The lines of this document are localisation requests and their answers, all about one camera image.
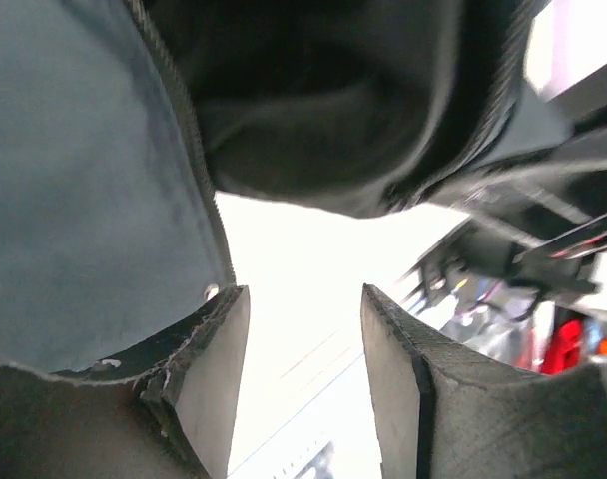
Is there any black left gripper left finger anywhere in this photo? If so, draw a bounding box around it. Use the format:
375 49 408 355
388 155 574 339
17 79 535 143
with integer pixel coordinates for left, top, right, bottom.
0 286 250 478

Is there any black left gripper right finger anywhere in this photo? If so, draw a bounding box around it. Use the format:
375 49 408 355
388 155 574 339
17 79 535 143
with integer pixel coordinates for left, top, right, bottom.
361 285 607 478

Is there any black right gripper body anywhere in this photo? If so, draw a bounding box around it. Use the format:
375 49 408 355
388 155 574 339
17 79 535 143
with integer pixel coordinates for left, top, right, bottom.
402 64 607 311

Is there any dark green grey jacket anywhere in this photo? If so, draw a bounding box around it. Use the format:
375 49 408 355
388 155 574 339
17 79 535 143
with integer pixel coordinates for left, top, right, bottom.
0 1 570 372

